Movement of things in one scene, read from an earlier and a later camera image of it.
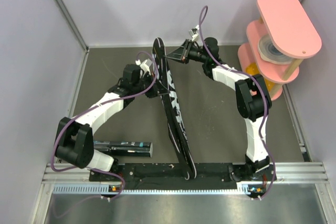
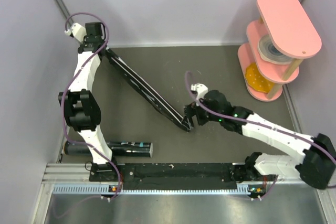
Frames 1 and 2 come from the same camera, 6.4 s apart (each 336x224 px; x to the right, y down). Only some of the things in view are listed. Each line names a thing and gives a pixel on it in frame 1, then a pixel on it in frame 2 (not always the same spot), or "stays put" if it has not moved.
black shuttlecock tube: x=125 y=149 stays put
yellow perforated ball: x=252 y=68 stays put
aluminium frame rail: x=64 y=179 stays put
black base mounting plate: x=168 y=177 stays put
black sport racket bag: x=175 y=122 -> x=183 y=120
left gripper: x=157 y=88 -> x=103 y=41
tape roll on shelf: x=269 y=53 stays put
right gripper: x=182 y=53 -> x=192 y=109
